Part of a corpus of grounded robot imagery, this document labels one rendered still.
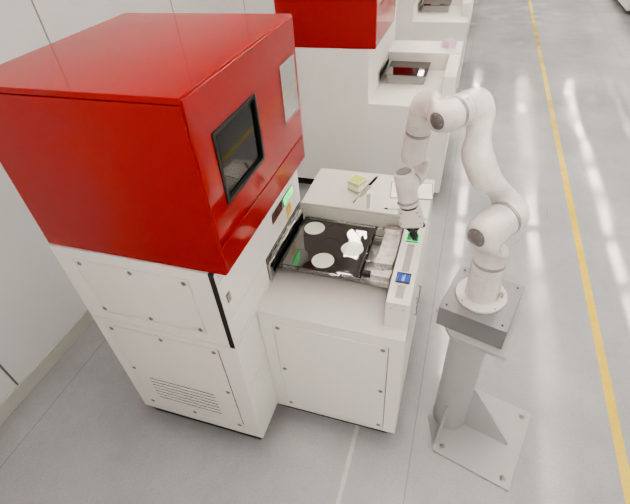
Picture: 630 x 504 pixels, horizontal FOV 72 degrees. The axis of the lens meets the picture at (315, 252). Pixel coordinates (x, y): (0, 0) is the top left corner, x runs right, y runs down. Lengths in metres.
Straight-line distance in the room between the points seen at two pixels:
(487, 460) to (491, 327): 0.92
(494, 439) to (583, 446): 0.42
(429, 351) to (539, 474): 0.81
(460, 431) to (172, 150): 1.94
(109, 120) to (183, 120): 0.23
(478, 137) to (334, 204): 0.90
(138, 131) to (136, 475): 1.81
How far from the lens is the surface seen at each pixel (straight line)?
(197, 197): 1.29
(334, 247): 2.01
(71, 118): 1.41
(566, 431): 2.69
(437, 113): 1.41
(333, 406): 2.30
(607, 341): 3.16
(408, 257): 1.88
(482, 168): 1.48
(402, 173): 1.77
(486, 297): 1.74
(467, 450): 2.47
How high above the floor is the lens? 2.20
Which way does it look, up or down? 41 degrees down
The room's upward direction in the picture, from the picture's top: 5 degrees counter-clockwise
